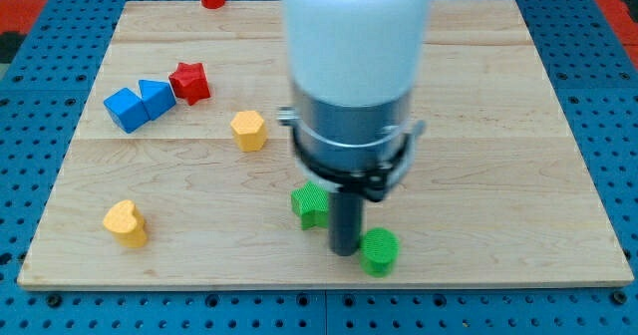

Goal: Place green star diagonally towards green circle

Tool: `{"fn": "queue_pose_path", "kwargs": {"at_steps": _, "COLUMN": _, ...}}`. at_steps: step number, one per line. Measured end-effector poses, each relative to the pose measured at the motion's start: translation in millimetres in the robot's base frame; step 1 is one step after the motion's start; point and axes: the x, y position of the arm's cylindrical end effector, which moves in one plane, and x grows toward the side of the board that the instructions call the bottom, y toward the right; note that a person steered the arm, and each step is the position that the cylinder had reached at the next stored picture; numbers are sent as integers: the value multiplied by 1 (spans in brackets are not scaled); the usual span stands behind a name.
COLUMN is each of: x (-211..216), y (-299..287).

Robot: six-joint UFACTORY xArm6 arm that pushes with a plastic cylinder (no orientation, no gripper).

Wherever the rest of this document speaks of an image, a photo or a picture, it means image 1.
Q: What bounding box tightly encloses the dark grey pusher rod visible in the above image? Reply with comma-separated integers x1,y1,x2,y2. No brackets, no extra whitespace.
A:
328,192,364,256

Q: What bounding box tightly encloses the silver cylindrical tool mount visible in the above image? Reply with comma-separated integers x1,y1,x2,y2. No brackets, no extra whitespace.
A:
278,84,426,202

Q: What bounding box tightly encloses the red star block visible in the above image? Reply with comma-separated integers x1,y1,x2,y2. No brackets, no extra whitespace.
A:
168,63,211,106

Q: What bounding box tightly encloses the green cylinder block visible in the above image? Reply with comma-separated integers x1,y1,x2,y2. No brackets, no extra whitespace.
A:
360,227,400,277

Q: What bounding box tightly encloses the yellow hexagon block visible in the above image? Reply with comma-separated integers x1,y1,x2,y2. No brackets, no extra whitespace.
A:
230,111,267,152

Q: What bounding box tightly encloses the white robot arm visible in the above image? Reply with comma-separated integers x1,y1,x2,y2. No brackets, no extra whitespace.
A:
278,0,430,256

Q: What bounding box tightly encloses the blue triangle block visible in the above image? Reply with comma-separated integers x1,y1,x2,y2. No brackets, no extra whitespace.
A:
139,80,176,121

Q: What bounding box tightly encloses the yellow heart block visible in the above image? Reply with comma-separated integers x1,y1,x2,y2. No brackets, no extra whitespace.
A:
103,199,148,248

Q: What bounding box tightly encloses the green star block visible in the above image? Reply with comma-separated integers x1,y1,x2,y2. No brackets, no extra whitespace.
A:
290,181,329,230

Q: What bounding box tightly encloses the blue cube block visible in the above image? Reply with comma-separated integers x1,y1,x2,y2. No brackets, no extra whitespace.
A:
103,88,150,134

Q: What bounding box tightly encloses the wooden board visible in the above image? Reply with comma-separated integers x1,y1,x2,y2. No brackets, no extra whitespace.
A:
18,0,634,291

